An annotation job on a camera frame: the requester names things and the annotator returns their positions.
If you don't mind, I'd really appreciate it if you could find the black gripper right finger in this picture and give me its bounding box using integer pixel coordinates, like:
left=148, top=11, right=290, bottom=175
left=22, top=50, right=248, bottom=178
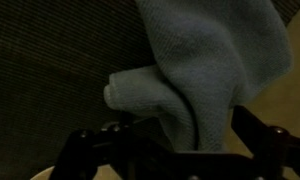
left=231, top=104, right=300, bottom=180

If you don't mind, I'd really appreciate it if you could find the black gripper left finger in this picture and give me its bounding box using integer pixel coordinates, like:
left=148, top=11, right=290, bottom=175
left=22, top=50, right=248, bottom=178
left=51, top=111, right=173, bottom=180

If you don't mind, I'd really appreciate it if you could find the blue cloth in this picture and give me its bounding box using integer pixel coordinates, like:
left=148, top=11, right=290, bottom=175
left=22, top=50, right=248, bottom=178
left=103, top=0, right=294, bottom=154

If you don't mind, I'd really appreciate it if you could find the small white plate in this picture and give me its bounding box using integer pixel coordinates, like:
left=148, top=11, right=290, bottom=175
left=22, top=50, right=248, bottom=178
left=29, top=164, right=124, bottom=180

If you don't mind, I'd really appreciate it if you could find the small dark placemat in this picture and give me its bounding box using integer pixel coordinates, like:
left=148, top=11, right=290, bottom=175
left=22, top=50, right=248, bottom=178
left=0, top=0, right=300, bottom=180

